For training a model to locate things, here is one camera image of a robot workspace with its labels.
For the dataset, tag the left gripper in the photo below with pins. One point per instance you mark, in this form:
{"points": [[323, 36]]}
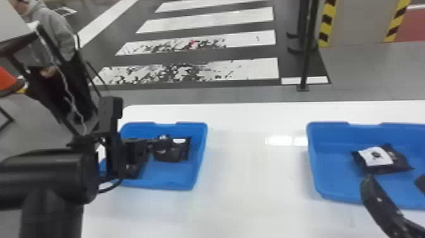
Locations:
{"points": [[133, 154]]}

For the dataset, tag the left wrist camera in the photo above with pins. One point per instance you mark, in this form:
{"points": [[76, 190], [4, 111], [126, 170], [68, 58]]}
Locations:
{"points": [[109, 111]]}

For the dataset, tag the black part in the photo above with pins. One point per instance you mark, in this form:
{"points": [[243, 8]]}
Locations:
{"points": [[381, 159], [172, 151]]}

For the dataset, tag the person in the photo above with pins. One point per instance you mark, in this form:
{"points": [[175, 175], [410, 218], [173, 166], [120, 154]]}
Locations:
{"points": [[56, 30]]}

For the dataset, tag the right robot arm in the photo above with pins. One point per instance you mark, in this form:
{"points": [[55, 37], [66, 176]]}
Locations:
{"points": [[381, 206]]}

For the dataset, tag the blue tray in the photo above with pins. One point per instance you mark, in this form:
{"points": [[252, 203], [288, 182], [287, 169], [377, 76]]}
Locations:
{"points": [[172, 176], [335, 166]]}

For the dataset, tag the orange cone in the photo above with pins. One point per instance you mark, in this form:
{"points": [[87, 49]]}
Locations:
{"points": [[8, 81]]}

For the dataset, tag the yellow black striped post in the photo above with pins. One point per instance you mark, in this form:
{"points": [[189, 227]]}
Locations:
{"points": [[327, 23], [396, 20]]}

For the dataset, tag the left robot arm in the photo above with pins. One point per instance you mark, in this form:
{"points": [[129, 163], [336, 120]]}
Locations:
{"points": [[49, 176]]}

